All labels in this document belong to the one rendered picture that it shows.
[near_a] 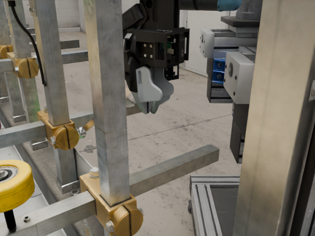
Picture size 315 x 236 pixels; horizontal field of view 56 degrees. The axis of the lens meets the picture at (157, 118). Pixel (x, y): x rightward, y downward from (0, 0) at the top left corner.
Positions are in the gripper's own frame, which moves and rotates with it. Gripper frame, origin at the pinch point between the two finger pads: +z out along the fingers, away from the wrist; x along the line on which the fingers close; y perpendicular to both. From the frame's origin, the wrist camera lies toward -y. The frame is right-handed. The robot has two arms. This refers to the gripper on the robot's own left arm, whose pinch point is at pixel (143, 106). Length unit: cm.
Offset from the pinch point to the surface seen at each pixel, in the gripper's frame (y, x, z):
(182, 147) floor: -70, 141, 94
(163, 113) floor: -121, 193, 94
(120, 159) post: 5.2, -12.6, 3.4
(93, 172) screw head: -3.3, -10.5, 9.9
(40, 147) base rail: -41.6, 3.8, 23.0
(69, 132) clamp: -15.7, -5.0, 7.6
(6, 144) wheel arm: -26.1, -13.0, 10.0
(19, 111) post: -65, 13, 20
